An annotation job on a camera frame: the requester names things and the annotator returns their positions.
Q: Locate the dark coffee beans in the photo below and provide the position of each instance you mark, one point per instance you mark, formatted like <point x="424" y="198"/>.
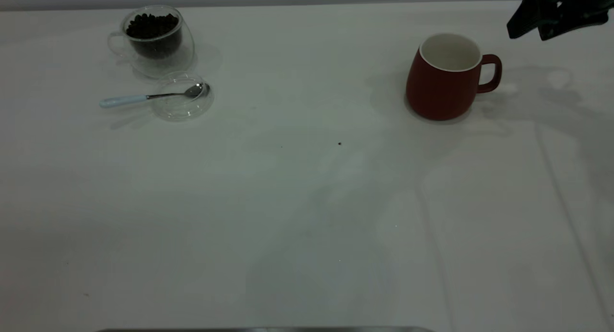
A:
<point x="153" y="29"/>

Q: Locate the red ceramic mug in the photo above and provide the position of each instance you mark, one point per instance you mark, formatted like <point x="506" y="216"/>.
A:
<point x="439" y="92"/>

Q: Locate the clear glass lid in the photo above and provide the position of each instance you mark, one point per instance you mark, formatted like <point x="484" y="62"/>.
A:
<point x="180" y="109"/>

